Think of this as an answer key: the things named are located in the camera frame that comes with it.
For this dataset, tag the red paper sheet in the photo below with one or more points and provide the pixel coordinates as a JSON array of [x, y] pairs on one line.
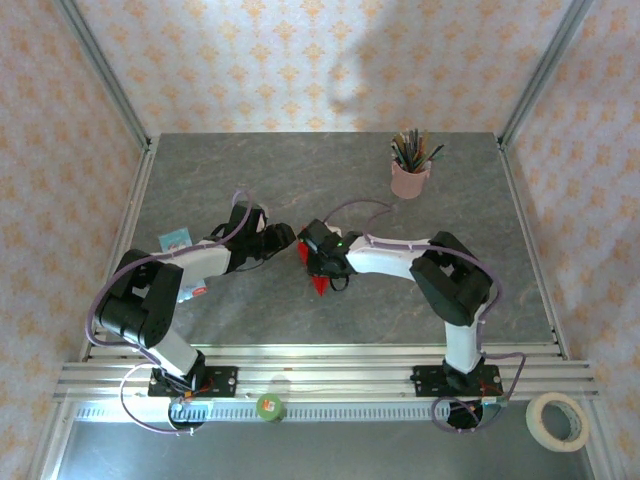
[[321, 287]]

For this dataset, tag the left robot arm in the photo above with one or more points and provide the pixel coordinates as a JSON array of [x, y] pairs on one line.
[[135, 310]]

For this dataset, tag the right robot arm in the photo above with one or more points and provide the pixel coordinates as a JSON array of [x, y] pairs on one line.
[[455, 285]]

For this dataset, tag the grey metal sheet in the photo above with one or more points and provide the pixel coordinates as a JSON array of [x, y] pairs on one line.
[[300, 450]]

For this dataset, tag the pink pencil cup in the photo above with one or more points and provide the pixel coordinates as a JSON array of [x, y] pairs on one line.
[[407, 185]]

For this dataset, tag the brown pencil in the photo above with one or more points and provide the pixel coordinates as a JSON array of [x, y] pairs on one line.
[[398, 151]]

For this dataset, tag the grey pencil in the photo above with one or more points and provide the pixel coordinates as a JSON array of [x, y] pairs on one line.
[[408, 147]]

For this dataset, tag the green pencil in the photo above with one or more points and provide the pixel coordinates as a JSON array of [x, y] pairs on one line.
[[434, 154]]

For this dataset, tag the green tape roll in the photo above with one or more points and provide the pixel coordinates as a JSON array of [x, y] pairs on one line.
[[270, 407]]

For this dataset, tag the white masking tape roll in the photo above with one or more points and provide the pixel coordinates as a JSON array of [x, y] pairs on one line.
[[533, 417]]

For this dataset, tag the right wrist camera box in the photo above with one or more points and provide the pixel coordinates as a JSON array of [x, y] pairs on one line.
[[335, 231]]

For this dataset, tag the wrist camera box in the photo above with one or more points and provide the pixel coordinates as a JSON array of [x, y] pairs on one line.
[[265, 219], [335, 231]]

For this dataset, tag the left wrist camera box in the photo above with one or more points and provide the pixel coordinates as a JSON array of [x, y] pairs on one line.
[[265, 219]]

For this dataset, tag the aluminium table edge rail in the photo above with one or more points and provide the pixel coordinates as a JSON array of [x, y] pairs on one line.
[[520, 200], [122, 250]]

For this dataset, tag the aluminium mounting rail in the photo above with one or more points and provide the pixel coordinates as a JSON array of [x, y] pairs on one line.
[[325, 380]]

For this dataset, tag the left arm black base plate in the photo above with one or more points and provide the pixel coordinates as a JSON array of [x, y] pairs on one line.
[[225, 382]]

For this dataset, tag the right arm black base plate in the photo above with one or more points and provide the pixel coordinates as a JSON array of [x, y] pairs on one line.
[[425, 382]]

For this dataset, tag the aluminium frame post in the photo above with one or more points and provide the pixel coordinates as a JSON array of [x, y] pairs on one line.
[[546, 65], [103, 65]]

